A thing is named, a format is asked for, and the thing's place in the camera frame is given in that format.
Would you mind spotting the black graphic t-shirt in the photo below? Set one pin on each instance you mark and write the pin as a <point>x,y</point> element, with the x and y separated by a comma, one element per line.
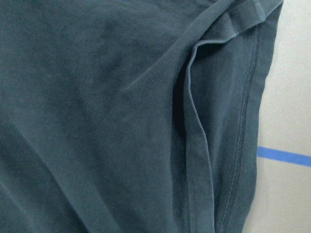
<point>131,116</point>

